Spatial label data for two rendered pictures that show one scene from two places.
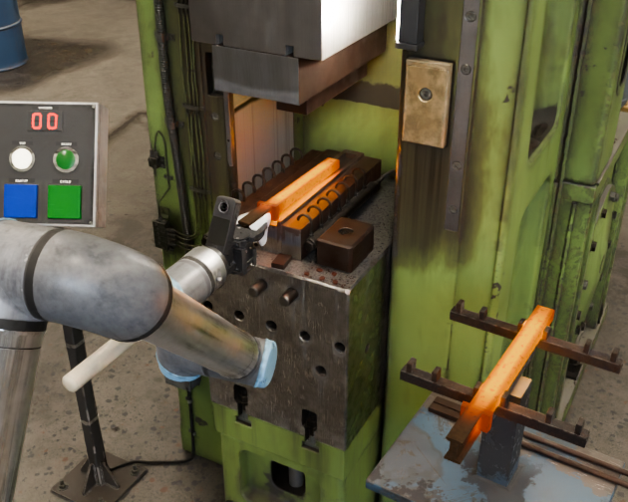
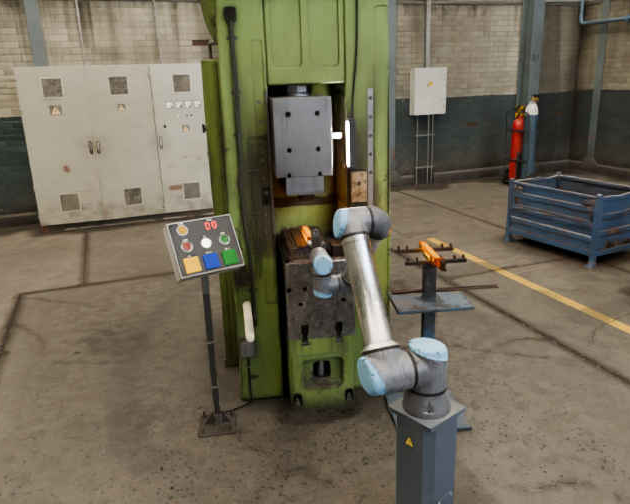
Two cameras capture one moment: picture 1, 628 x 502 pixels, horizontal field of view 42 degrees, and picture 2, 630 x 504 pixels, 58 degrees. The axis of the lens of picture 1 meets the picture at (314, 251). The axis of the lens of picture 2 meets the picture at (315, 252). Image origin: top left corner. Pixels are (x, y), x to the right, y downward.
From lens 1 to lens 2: 2.02 m
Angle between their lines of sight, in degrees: 36
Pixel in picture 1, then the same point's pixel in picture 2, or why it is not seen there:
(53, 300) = (379, 221)
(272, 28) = (313, 166)
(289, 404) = (329, 323)
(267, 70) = (310, 182)
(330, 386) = (347, 305)
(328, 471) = (347, 349)
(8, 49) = not seen: outside the picture
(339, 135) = (289, 222)
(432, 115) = (362, 190)
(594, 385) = not seen: hidden behind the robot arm
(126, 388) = (184, 394)
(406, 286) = not seen: hidden behind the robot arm
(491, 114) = (380, 186)
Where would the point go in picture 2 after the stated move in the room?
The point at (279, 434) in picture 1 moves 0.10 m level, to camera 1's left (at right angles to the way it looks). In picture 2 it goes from (324, 341) to (309, 347)
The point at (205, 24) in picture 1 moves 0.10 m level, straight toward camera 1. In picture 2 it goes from (283, 170) to (296, 172)
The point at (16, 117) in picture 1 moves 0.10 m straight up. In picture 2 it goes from (198, 225) to (196, 206)
